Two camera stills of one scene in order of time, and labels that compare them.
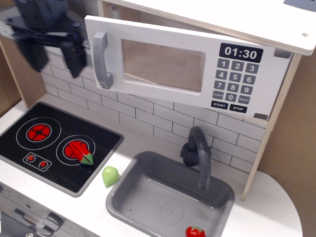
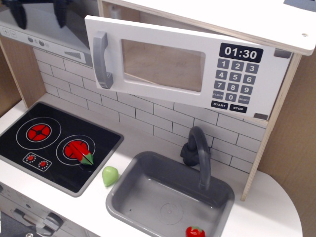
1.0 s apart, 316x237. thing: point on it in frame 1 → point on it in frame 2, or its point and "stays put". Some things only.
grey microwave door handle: x=105 y=80 stays put
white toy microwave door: x=191 y=69 stays put
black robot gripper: x=48 y=21 → x=60 y=7
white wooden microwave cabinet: x=287 y=25 stays put
